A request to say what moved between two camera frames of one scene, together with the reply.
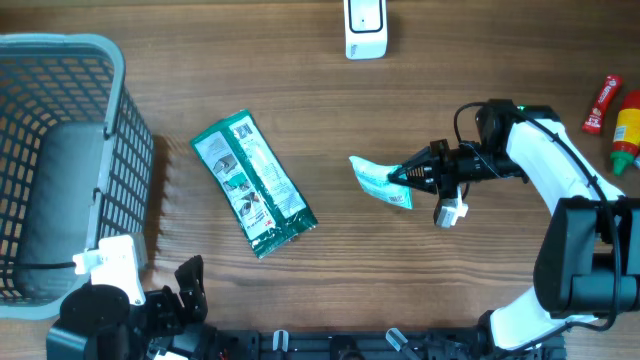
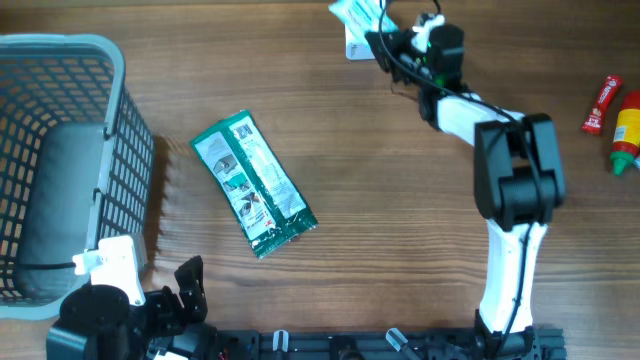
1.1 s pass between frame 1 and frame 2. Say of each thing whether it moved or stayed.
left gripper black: stayed
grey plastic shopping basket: stayed
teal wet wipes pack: moved
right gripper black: moved
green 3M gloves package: stayed
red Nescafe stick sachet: stayed
